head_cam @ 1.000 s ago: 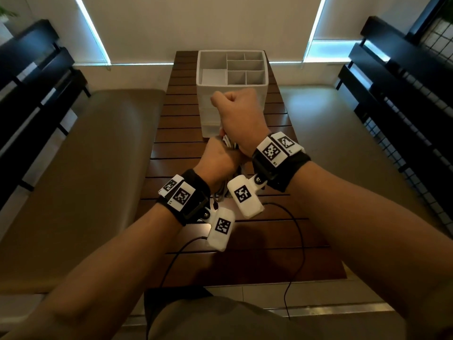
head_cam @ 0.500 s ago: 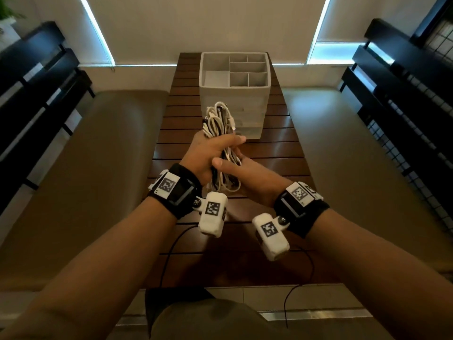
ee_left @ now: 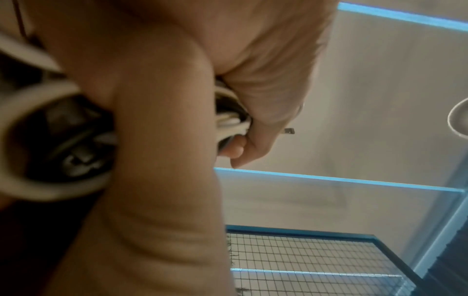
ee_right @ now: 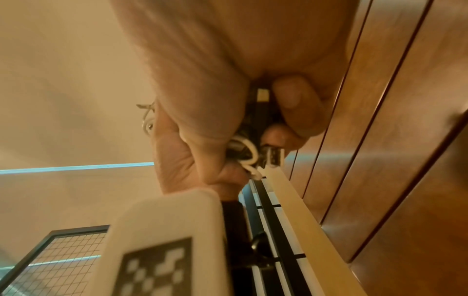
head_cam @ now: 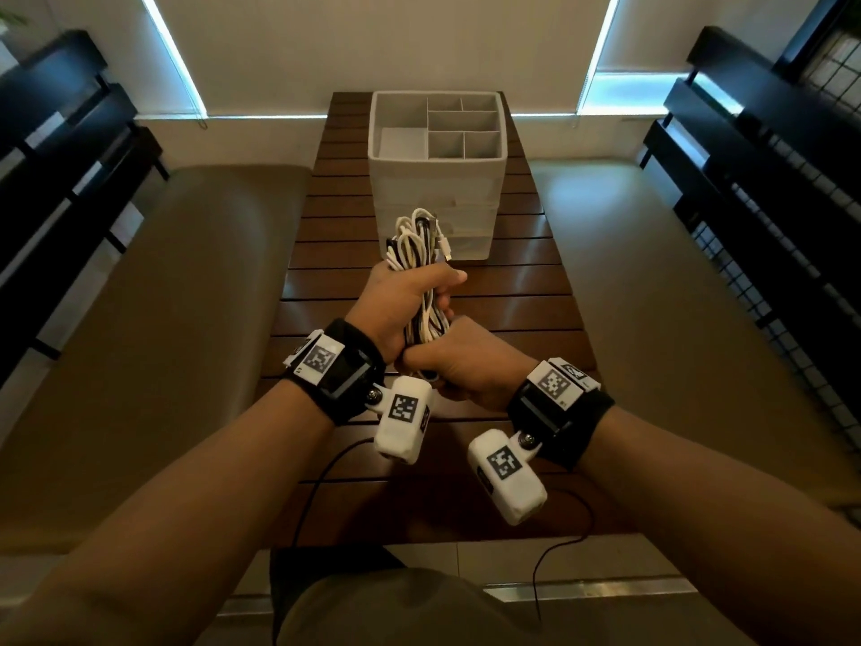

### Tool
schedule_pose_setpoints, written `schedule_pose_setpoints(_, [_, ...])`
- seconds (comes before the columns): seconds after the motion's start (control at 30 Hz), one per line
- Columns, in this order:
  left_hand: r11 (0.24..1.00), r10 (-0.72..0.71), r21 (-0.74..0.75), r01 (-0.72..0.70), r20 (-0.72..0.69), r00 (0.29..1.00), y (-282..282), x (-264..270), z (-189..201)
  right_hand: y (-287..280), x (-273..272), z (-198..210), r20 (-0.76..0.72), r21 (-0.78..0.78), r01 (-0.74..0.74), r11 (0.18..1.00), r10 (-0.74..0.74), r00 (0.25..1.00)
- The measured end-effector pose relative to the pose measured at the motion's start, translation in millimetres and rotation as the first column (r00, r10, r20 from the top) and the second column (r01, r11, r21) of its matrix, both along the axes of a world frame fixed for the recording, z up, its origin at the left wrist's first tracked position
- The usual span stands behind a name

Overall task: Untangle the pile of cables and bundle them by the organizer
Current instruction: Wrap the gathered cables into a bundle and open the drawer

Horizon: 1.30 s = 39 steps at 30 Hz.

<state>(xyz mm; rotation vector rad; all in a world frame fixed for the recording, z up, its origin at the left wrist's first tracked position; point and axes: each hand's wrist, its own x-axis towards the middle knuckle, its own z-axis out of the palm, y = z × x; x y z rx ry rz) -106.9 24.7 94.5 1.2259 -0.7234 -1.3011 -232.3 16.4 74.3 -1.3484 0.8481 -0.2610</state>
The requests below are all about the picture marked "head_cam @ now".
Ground person's right hand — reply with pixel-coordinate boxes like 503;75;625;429
396;315;539;415

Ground person's left hand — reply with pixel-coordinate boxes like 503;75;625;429
344;261;469;364

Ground white drawer organizer box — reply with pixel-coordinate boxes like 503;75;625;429
368;90;509;262

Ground person's right forearm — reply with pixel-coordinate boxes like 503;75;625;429
578;406;861;646

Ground person's left forearm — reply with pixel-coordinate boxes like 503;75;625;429
0;382;337;646

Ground person's dark trouser leg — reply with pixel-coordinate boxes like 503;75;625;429
268;544;408;640

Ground black left wristband with markers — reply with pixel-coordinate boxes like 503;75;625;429
282;319;388;427

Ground black wristband with markers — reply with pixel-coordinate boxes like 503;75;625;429
282;319;388;427
506;358;617;472

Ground wooden slatted table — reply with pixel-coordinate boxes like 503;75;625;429
258;92;640;549

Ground black right wristband with markers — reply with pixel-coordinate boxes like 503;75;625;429
506;358;617;472

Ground beige roller blind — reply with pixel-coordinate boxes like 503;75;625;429
13;0;206;118
141;0;620;122

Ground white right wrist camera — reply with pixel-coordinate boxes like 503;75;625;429
467;428;550;527

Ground thin black camera wire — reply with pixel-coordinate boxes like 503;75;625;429
292;436;378;553
531;487;596;624

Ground wire mesh panel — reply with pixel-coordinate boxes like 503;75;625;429
689;32;861;458

